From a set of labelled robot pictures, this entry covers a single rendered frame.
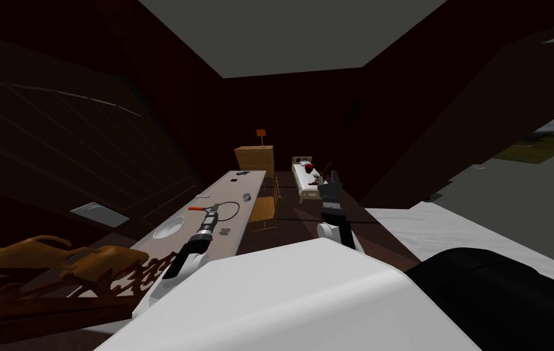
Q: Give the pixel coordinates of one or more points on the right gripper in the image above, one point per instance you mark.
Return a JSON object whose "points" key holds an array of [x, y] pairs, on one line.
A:
{"points": [[330, 194]]}

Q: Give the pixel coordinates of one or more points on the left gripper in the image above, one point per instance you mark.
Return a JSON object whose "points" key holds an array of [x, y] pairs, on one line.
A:
{"points": [[211, 218]]}

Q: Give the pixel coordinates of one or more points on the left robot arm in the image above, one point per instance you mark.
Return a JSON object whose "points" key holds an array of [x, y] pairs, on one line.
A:
{"points": [[186, 263]]}

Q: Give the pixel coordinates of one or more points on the small grey patterned object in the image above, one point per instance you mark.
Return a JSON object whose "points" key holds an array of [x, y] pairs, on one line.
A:
{"points": [[225, 231]]}

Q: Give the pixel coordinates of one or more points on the small white bed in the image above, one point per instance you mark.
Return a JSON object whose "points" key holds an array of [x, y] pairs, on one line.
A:
{"points": [[304, 179]]}

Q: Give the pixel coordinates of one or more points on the long beige table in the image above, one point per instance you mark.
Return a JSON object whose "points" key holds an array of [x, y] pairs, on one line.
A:
{"points": [[218, 192]]}

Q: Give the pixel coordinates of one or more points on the small grey bowl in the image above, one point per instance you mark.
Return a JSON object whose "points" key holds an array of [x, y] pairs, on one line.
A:
{"points": [[247, 197]]}

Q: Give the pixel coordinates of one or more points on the white plate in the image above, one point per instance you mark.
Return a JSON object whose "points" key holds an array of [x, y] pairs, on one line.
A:
{"points": [[169, 228]]}

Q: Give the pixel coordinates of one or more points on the wooden chair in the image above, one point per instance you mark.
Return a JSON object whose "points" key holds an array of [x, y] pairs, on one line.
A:
{"points": [[263, 209]]}

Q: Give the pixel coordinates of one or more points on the wooden dresser with orange lamp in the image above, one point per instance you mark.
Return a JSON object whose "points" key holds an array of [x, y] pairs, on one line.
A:
{"points": [[255, 160]]}

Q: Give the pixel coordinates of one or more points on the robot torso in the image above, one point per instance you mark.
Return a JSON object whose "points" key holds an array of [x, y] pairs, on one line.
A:
{"points": [[286, 302]]}

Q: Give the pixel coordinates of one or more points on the brown horse sculpture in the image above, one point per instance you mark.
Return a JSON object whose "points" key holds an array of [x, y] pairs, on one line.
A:
{"points": [[86, 265]]}

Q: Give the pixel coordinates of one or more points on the large white bed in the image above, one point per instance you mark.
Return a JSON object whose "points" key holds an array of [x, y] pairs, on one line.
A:
{"points": [[452, 229]]}

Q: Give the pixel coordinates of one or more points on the window with green view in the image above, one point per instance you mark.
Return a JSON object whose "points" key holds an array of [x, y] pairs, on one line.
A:
{"points": [[545, 141]]}

